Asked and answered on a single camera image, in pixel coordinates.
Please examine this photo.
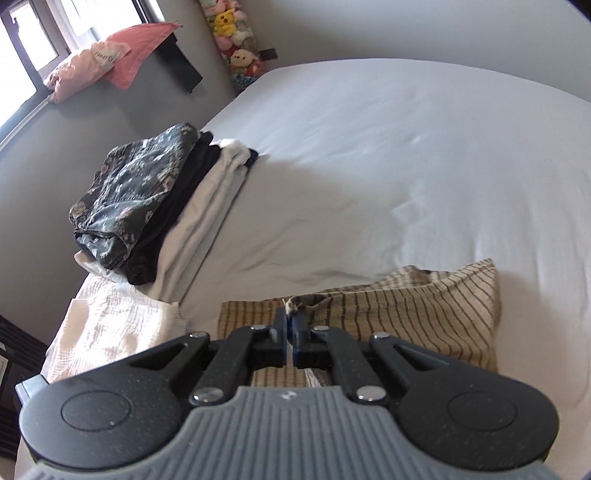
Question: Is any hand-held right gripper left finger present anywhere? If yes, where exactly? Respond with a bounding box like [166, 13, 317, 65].
[130, 308, 290, 406]

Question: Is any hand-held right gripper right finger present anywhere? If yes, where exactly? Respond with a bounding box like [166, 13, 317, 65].
[292, 312, 445, 405]

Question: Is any beige striped cloth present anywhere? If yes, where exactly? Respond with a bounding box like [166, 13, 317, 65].
[217, 258, 502, 389]

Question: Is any cream folded garment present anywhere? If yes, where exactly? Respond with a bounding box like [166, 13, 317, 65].
[75, 137, 247, 303]

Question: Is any pale grey folded garment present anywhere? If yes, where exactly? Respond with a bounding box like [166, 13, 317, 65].
[178, 159, 254, 308]

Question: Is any black folded garment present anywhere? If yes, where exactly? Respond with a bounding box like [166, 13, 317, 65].
[124, 131, 223, 286]

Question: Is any white textured blanket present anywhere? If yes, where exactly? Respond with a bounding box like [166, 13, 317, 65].
[41, 272, 195, 385]

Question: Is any white bed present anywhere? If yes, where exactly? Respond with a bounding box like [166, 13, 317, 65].
[14, 58, 591, 480]

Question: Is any dark floral folded garment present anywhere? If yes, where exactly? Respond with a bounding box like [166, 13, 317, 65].
[68, 122, 202, 271]

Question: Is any black slatted furniture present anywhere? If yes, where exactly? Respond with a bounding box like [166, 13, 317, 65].
[0, 314, 48, 460]

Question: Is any black hanging cloth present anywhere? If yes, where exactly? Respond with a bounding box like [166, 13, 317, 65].
[154, 28, 204, 94]

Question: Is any pile of plush toys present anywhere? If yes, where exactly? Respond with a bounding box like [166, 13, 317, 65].
[198, 0, 269, 88]

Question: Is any coral red pillow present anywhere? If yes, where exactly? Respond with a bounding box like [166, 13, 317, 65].
[99, 22, 180, 90]

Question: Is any pink pillow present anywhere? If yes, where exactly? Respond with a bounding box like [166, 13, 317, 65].
[44, 41, 132, 104]

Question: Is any dark framed window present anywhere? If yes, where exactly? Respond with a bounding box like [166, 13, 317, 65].
[0, 0, 155, 137]

